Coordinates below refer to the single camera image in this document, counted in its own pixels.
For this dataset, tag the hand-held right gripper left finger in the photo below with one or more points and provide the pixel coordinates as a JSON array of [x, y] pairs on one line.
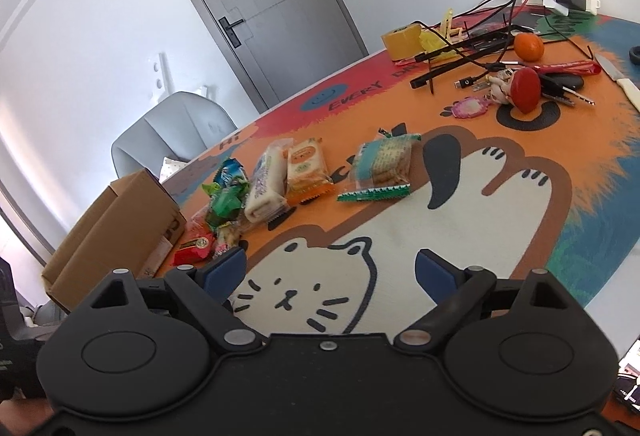
[[225, 272]]

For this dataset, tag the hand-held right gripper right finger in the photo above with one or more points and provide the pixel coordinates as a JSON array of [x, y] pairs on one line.
[[435, 273]]

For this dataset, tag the small clear snack packet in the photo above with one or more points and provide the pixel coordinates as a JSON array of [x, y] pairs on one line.
[[227, 238]]

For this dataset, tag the red snack packet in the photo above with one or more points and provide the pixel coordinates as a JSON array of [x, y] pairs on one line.
[[195, 246]]

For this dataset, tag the green snack packet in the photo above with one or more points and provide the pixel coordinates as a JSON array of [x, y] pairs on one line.
[[225, 206]]

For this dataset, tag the white long snack packet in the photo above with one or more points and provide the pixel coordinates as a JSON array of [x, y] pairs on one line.
[[265, 188]]

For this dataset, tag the blue-white candy packet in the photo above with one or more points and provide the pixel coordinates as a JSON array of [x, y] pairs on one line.
[[231, 173]]

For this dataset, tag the brown cardboard box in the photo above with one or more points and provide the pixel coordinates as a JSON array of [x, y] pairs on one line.
[[110, 236]]

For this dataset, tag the green-white cracker packet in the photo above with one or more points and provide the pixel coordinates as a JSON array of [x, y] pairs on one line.
[[385, 163]]

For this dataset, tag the orange bread packet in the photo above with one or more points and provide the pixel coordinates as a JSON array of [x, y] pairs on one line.
[[306, 166]]

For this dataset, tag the cartoon cat printed table mat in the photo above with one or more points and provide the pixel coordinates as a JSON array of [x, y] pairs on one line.
[[500, 216]]

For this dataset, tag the white dotted pillow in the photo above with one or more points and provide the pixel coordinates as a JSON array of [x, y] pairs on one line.
[[172, 168]]

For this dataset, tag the grey armchair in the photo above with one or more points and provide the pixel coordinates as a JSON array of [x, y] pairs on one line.
[[170, 126]]

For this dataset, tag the black usb plug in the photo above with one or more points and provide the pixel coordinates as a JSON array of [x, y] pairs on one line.
[[467, 83]]

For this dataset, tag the black metal stand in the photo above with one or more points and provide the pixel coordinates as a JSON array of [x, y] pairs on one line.
[[440, 68]]

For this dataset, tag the red-capped toy figure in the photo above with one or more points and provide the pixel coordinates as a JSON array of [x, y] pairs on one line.
[[525, 88]]

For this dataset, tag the dark printed booklet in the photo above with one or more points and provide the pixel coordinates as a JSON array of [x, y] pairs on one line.
[[631, 376]]

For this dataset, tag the black car key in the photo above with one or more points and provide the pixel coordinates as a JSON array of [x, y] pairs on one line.
[[562, 82]]

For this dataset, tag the yellow tape roll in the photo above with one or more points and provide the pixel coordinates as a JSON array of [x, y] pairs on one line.
[[400, 43]]

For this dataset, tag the orange fruit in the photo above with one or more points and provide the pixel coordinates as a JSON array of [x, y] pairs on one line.
[[529, 47]]

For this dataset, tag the yellow plastic rack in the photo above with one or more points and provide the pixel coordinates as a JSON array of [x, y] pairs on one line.
[[449, 23]]

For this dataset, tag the grey door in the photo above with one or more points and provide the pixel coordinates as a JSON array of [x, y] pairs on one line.
[[280, 16]]

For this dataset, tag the black round object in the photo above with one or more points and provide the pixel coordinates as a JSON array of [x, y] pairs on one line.
[[635, 55]]

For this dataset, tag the white power strip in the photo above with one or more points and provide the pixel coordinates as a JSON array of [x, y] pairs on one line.
[[592, 0]]

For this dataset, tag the white wall panel with holes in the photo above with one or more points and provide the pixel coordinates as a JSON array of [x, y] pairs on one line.
[[159, 73]]

